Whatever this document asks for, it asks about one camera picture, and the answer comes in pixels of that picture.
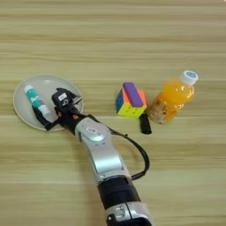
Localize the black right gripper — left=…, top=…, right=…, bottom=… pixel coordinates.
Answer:
left=31, top=87, right=92, bottom=136

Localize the teal and white glue stick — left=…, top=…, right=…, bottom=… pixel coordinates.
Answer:
left=23, top=84, right=51, bottom=117

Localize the round grey plate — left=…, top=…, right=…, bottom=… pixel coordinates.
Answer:
left=12, top=73, right=85, bottom=132

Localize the multicoloured puzzle cube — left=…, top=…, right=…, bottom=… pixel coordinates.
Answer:
left=115, top=83, right=148, bottom=119

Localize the purple rectangular block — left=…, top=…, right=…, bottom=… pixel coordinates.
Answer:
left=122, top=81, right=145, bottom=109

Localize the black box with white label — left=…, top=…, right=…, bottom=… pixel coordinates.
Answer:
left=51, top=89, right=78, bottom=109

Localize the black marker pen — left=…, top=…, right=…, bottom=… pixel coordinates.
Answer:
left=139, top=113, right=153, bottom=135

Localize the orange juice bottle white cap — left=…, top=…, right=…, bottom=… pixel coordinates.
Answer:
left=146, top=70, right=200, bottom=124

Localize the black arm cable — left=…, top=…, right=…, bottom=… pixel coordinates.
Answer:
left=107, top=126, right=151, bottom=181

